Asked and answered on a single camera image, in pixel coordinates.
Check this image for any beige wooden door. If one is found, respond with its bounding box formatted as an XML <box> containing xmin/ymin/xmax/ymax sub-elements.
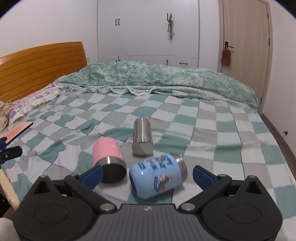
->
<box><xmin>218</xmin><ymin>1</ymin><xmax>273</xmax><ymax>111</ymax></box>

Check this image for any beige crumpled cloth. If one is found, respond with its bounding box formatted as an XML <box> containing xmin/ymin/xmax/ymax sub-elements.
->
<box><xmin>0</xmin><ymin>101</ymin><xmax>14</xmax><ymax>131</ymax></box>

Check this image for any brown plush toy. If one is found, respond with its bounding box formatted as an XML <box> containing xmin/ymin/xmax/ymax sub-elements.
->
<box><xmin>221</xmin><ymin>49</ymin><xmax>231</xmax><ymax>66</ymax></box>

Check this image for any white wardrobe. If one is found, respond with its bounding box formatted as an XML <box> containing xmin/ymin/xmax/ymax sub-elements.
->
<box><xmin>97</xmin><ymin>1</ymin><xmax>200</xmax><ymax>68</ymax></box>

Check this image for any purple floral pillow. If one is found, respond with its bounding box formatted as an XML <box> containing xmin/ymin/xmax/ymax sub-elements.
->
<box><xmin>9</xmin><ymin>83</ymin><xmax>61</xmax><ymax>125</ymax></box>

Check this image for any checkered teal bed sheet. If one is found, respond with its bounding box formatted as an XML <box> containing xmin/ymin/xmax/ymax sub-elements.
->
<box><xmin>3</xmin><ymin>93</ymin><xmax>295</xmax><ymax>219</ymax></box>

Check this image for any green floral duvet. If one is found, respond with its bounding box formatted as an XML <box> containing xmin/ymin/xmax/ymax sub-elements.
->
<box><xmin>55</xmin><ymin>61</ymin><xmax>259</xmax><ymax>109</ymax></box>

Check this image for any black door handle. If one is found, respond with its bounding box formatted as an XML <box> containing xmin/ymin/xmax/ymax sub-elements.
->
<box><xmin>224</xmin><ymin>41</ymin><xmax>234</xmax><ymax>50</ymax></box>

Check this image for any light blue printed cup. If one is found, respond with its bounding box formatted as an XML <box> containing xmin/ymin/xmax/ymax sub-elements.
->
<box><xmin>129</xmin><ymin>154</ymin><xmax>188</xmax><ymax>200</ymax></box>

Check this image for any wooden headboard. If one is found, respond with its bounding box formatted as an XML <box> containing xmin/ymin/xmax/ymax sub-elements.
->
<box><xmin>1</xmin><ymin>42</ymin><xmax>87</xmax><ymax>102</ymax></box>

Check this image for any hanging green plant sachet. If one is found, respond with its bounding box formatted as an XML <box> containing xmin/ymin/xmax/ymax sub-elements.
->
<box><xmin>167</xmin><ymin>14</ymin><xmax>174</xmax><ymax>41</ymax></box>

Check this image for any pink steel cup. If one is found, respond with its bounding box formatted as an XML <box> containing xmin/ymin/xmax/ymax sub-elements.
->
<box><xmin>92</xmin><ymin>137</ymin><xmax>127</xmax><ymax>184</ymax></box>

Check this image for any plain stainless steel cup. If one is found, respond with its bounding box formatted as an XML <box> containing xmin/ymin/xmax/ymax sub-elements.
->
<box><xmin>132</xmin><ymin>117</ymin><xmax>154</xmax><ymax>157</ymax></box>

